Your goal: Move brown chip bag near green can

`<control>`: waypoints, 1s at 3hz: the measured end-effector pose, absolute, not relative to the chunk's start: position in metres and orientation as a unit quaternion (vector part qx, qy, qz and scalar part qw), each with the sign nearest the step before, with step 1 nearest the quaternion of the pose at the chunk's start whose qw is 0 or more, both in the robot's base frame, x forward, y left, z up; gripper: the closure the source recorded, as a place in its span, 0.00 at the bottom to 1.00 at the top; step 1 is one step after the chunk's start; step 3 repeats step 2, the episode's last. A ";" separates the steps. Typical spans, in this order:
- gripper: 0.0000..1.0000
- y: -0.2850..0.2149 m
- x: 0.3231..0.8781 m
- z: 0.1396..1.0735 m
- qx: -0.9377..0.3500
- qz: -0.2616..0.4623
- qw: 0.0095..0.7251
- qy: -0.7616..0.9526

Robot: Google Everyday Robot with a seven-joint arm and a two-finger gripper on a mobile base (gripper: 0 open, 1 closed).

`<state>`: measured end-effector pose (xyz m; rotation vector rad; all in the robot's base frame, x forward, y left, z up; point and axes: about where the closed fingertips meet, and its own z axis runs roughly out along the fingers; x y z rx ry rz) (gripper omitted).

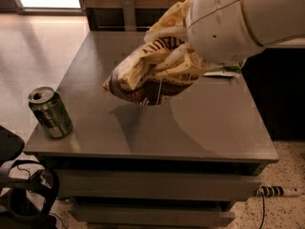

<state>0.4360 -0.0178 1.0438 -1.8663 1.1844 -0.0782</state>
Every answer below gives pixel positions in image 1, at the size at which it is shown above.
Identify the white power strip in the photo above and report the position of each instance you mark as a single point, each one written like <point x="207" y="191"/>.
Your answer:
<point x="278" y="191"/>

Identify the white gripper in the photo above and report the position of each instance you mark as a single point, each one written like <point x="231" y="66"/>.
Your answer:
<point x="219" y="24"/>

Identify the grey drawer cabinet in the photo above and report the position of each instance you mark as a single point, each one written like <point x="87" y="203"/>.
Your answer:
<point x="213" y="128"/>

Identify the brown chip bag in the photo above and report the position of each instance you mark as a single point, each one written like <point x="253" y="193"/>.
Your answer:
<point x="156" y="71"/>

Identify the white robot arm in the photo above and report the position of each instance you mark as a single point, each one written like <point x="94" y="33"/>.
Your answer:
<point x="273" y="21"/>

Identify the green chip bag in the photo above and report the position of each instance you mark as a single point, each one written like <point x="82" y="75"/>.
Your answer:
<point x="233" y="70"/>

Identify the upper grey drawer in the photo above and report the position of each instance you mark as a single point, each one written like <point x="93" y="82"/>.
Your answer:
<point x="111" y="184"/>

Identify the left metal bracket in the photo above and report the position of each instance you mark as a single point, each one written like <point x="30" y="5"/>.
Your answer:
<point x="129" y="15"/>

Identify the green soda can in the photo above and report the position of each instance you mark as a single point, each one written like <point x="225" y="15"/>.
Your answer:
<point x="49" y="109"/>

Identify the grey drawer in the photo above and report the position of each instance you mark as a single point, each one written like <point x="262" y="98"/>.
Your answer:
<point x="111" y="184"/>
<point x="151" y="217"/>

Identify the lower grey drawer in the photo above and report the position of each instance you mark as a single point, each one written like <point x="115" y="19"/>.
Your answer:
<point x="151" y="217"/>

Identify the black office chair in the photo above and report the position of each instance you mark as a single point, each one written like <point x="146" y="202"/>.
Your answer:
<point x="27" y="203"/>

